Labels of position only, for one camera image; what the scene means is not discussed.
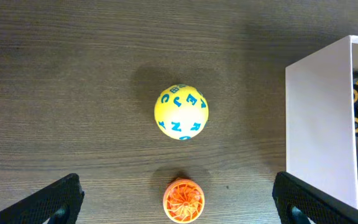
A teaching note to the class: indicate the orange round plastic toy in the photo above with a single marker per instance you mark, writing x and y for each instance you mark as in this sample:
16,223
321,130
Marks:
183,201

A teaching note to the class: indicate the white open box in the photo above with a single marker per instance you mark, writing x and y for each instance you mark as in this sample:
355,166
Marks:
321,143

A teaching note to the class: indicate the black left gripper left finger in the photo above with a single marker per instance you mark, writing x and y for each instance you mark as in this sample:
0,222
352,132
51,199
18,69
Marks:
59,202

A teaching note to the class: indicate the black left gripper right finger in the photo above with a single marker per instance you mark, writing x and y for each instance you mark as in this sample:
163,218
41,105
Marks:
299,202

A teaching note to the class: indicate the yellow ball blue letters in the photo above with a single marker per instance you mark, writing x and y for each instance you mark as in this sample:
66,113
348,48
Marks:
181,112

